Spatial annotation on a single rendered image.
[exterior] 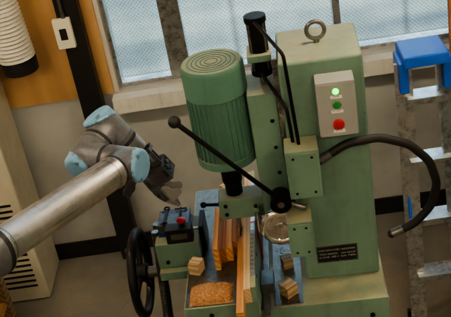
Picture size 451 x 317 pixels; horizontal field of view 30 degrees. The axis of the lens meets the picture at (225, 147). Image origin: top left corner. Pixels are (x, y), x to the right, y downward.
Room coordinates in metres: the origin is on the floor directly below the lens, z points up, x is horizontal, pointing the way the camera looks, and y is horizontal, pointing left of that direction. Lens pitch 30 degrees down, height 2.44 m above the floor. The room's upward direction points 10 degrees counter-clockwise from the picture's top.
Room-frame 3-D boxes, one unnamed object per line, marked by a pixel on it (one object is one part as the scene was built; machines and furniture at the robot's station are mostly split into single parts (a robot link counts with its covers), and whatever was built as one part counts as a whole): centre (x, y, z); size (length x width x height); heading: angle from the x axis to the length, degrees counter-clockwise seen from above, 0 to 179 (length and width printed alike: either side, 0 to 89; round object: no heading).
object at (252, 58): (2.09, -0.14, 1.54); 0.08 x 0.08 x 0.17; 83
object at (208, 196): (2.12, 0.10, 0.87); 0.61 x 0.30 x 0.06; 173
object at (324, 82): (1.93, -0.30, 1.40); 0.10 x 0.06 x 0.16; 83
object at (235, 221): (2.12, 0.01, 0.93); 0.18 x 0.02 x 0.06; 173
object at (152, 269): (2.14, 0.26, 0.81); 0.29 x 0.20 x 0.29; 173
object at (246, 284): (2.10, -0.02, 0.92); 0.60 x 0.02 x 0.05; 173
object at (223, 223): (2.10, 0.05, 0.93); 0.19 x 0.02 x 0.05; 173
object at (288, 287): (1.93, -0.11, 0.82); 0.04 x 0.04 x 0.04; 33
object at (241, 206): (2.10, -0.02, 1.03); 0.14 x 0.07 x 0.09; 83
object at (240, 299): (2.04, 0.01, 0.92); 0.62 x 0.02 x 0.04; 173
